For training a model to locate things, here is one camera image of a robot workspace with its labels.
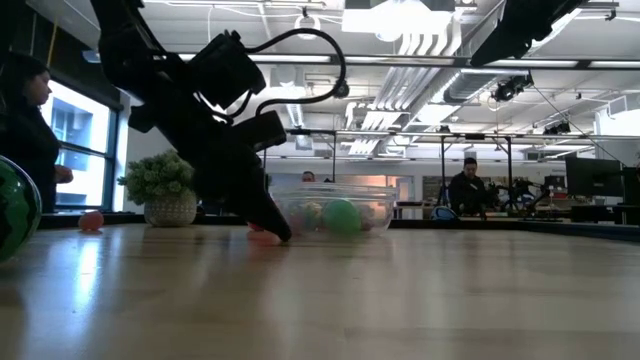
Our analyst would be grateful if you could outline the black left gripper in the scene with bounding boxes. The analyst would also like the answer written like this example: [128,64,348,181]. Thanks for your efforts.
[128,54,294,244]

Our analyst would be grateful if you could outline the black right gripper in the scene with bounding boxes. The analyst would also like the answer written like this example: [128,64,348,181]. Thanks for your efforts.
[470,0,584,64]

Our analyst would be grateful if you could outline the yellow toy pineapple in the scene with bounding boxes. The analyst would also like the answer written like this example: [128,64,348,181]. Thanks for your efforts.
[298,200,324,232]

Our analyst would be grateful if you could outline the green round toy fruit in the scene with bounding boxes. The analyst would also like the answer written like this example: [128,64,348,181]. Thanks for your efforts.
[321,198,362,235]

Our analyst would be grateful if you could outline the clear plastic tupperware container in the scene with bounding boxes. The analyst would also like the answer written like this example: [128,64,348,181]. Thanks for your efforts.
[269,182,401,240]

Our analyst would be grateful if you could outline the small pink-red toy fruit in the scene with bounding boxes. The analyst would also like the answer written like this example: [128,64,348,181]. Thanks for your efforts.
[78,210,106,233]

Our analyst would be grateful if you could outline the green striped toy watermelon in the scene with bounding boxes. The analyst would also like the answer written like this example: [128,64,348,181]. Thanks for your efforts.
[0,154,43,264]

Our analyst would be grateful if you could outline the black ceiling spotlight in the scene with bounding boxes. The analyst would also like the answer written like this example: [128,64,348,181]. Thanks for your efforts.
[492,73,534,104]

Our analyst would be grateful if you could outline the green grape bunch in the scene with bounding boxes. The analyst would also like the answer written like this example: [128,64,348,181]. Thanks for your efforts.
[117,148,199,229]

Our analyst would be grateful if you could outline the white ceiling light panel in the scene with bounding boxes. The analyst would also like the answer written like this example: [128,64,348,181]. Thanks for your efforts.
[342,4,454,36]

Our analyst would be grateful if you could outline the long ceiling light strip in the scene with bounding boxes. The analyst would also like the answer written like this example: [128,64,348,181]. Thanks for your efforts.
[177,52,640,70]

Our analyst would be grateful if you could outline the black computer monitor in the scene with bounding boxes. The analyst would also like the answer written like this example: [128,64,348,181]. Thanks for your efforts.
[622,166,640,206]
[564,157,625,199]

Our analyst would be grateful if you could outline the large office window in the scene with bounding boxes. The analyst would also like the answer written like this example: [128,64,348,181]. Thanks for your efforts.
[39,79,119,211]

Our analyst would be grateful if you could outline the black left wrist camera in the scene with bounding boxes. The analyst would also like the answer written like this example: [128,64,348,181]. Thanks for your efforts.
[189,30,267,110]

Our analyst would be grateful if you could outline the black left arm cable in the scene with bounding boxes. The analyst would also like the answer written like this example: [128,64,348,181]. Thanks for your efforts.
[244,27,348,119]

